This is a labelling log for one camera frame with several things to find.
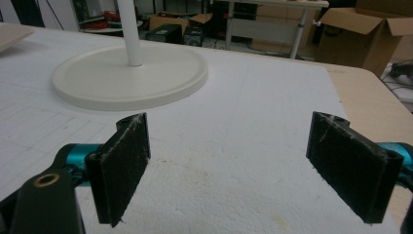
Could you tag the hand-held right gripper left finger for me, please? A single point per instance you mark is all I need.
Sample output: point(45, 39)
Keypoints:
point(120, 165)

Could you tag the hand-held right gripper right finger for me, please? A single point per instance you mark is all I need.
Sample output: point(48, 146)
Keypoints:
point(352, 162)

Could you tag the white round-base stand with pole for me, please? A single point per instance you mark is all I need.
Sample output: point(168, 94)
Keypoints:
point(130, 78)

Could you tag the white foam sheet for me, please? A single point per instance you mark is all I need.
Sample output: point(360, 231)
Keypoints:
point(227, 136)

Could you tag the large open cardboard box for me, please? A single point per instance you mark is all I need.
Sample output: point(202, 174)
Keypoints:
point(354, 45)

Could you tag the black case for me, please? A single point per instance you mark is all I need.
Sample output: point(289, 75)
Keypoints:
point(164, 33)

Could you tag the black speaker box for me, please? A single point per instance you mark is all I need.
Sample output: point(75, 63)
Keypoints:
point(194, 36)

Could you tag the red tool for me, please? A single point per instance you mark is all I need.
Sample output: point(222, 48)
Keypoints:
point(110, 15)

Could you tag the small open cardboard box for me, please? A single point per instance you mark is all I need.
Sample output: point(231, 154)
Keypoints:
point(168, 20)

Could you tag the tall cardboard box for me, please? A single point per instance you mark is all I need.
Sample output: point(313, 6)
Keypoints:
point(386, 6)

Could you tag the white desk with metal legs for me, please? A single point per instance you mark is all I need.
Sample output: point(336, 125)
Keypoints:
point(259, 29)

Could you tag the light wooden board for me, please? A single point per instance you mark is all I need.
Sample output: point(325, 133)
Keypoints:
point(11, 35)

